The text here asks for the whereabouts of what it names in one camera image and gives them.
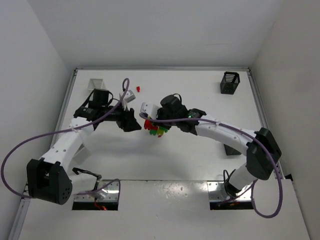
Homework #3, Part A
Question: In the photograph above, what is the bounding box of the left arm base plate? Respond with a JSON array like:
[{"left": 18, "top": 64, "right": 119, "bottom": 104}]
[{"left": 73, "top": 179, "right": 121, "bottom": 203}]

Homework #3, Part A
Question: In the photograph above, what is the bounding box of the lego brick cluster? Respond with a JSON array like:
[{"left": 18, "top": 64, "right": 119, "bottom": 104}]
[{"left": 144, "top": 118, "right": 169, "bottom": 138}]

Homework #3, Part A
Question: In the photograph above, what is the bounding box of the black slotted container far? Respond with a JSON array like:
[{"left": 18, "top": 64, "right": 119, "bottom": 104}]
[{"left": 220, "top": 71, "right": 240, "bottom": 95}]

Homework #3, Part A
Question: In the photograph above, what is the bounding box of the white slotted container near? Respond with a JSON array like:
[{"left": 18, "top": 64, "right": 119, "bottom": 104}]
[{"left": 72, "top": 144, "right": 91, "bottom": 165}]

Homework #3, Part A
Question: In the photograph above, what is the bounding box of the black slotted container near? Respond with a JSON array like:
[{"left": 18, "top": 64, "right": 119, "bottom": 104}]
[{"left": 223, "top": 144, "right": 242, "bottom": 156}]

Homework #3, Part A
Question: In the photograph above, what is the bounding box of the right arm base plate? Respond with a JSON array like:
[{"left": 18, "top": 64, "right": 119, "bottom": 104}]
[{"left": 207, "top": 181, "right": 251, "bottom": 203}]

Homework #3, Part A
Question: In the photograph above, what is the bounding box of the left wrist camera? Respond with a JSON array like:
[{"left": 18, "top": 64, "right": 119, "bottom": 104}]
[{"left": 122, "top": 90, "right": 136, "bottom": 104}]

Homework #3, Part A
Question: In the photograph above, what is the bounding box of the white slotted container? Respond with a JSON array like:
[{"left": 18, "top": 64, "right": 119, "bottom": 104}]
[
  {"left": 72, "top": 144, "right": 91, "bottom": 165},
  {"left": 87, "top": 78, "right": 106, "bottom": 91}
]

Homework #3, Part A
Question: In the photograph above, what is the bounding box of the white front platform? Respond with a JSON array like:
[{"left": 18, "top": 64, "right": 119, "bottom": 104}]
[{"left": 12, "top": 180, "right": 309, "bottom": 240}]

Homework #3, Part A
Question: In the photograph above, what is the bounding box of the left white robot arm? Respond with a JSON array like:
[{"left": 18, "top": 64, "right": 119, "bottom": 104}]
[{"left": 26, "top": 89, "right": 142, "bottom": 205}]

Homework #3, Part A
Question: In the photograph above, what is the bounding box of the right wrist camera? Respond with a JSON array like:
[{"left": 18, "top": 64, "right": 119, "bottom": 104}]
[{"left": 140, "top": 102, "right": 161, "bottom": 120}]

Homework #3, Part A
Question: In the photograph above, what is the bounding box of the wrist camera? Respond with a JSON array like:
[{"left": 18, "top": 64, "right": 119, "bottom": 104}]
[
  {"left": 122, "top": 90, "right": 136, "bottom": 104},
  {"left": 140, "top": 102, "right": 161, "bottom": 120}
]

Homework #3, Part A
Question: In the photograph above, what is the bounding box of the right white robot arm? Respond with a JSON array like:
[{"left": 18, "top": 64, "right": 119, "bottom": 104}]
[{"left": 156, "top": 94, "right": 282, "bottom": 198}]

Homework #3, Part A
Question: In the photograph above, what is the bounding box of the black slotted container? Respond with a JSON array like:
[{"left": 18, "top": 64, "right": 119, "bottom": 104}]
[
  {"left": 220, "top": 71, "right": 240, "bottom": 95},
  {"left": 223, "top": 144, "right": 242, "bottom": 156}
]

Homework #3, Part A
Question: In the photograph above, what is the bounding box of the white slotted container far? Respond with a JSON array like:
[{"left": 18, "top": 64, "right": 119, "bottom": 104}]
[{"left": 87, "top": 78, "right": 106, "bottom": 91}]

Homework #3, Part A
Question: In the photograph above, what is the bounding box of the black base cable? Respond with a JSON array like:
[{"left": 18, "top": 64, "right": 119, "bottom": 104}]
[{"left": 222, "top": 169, "right": 237, "bottom": 186}]

